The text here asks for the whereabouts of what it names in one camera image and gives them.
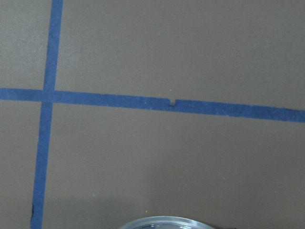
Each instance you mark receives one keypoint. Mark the clear tennis ball can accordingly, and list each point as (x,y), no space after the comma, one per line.
(165,222)

